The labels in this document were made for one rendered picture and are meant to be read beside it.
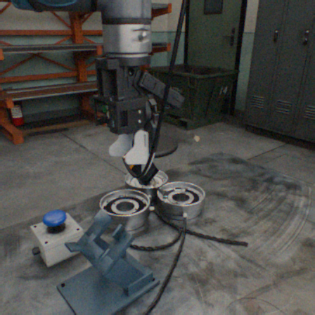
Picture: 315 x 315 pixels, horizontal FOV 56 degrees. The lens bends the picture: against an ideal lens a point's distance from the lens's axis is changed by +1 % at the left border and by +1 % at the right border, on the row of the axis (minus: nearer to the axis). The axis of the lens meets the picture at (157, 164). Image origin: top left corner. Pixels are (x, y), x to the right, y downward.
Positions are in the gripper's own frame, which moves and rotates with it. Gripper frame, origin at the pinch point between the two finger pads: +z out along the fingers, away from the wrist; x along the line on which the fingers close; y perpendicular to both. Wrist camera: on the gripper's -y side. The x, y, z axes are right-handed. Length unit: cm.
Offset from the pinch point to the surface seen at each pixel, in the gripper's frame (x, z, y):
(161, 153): -60, 32, -59
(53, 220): -2.5, 5.9, 17.2
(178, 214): 4.8, 11.4, -5.6
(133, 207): -3.5, 11.2, -0.2
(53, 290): 4.7, 13.2, 21.4
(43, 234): -3.8, 8.7, 19.0
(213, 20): -257, -34, -336
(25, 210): -154, 93, -16
